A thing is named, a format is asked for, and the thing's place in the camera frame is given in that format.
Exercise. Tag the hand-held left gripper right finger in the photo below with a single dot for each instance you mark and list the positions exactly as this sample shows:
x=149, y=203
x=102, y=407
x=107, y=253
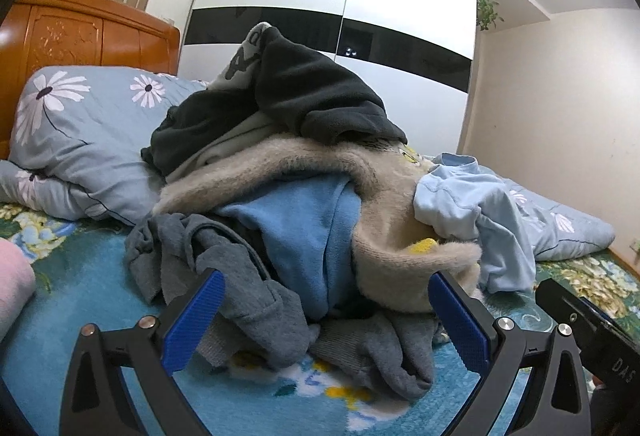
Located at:
x=457, y=321

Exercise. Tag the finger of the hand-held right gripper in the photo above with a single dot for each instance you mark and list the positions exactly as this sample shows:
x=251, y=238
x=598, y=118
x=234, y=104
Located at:
x=555, y=298

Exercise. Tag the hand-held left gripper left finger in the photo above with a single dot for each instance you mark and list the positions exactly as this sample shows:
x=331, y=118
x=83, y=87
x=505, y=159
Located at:
x=197, y=316

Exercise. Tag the light blue shirt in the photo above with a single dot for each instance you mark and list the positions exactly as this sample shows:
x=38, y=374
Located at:
x=450, y=206

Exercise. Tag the grey sweatshirt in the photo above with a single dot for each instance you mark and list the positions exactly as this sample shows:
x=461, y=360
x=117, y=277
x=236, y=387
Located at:
x=235, y=266

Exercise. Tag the teal floral bedsheet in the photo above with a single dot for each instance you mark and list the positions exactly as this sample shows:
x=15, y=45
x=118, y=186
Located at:
x=100, y=276

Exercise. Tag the blue fleece garment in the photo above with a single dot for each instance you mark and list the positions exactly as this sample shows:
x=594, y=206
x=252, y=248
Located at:
x=300, y=241

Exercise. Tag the beige fuzzy sweater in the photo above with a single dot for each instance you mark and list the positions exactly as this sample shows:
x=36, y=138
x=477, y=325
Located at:
x=300, y=161

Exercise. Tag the pink pillow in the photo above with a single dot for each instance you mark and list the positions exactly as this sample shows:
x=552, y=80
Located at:
x=12, y=286

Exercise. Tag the light blue daisy quilt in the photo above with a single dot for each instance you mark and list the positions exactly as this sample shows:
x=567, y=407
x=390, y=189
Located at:
x=90, y=126

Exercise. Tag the dark grey hoodie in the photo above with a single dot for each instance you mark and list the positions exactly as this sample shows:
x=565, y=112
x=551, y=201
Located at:
x=300, y=91

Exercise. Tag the green hanging plant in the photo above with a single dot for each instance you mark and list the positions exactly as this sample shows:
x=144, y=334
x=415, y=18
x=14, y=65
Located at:
x=489, y=11

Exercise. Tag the wooden headboard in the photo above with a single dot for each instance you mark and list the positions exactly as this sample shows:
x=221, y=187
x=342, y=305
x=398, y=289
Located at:
x=75, y=31

